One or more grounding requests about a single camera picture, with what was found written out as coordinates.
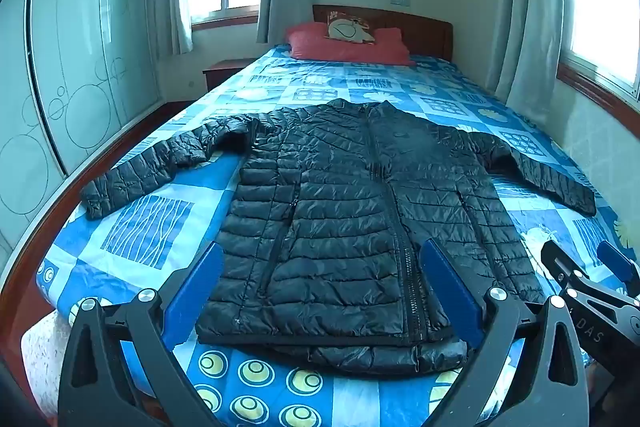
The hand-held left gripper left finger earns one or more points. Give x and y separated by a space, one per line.
195 292

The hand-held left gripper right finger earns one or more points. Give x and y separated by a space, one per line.
450 292

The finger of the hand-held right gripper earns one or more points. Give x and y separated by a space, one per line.
562 264
620 266

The black puffer jacket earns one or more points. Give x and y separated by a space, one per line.
340 207

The blue patterned bed sheet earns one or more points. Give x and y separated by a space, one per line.
165 227

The white mattress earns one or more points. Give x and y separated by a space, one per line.
42 352

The wooden nightstand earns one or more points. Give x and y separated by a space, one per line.
225 72

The wooden headboard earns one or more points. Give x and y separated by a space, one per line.
430 37

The frosted glass sliding wardrobe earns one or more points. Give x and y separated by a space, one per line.
75 57

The red pillow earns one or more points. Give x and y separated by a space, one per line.
320 44

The cream printed cushion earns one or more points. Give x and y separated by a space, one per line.
345 31

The wooden bed frame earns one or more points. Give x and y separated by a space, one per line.
55 202

